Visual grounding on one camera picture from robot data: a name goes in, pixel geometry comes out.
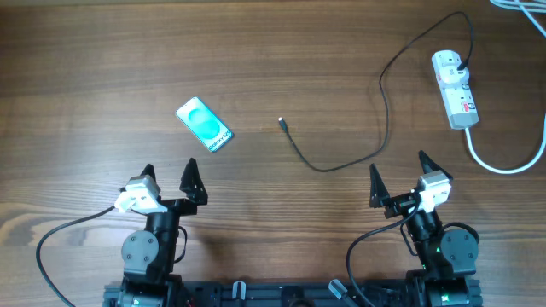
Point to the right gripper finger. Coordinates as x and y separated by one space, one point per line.
429 166
378 192

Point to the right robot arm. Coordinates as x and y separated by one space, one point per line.
447 251

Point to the white power strip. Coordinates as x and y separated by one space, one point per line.
458 100

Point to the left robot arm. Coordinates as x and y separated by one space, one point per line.
150 254

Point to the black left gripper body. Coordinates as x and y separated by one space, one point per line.
176 207

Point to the teal Samsung Galaxy smartphone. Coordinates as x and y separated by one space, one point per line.
204 124

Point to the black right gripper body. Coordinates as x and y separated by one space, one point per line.
400 205

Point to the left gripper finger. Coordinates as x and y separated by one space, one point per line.
192 185
149 171

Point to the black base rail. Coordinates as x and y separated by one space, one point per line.
379 293

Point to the white USB charger plug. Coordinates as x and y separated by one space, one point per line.
450 75

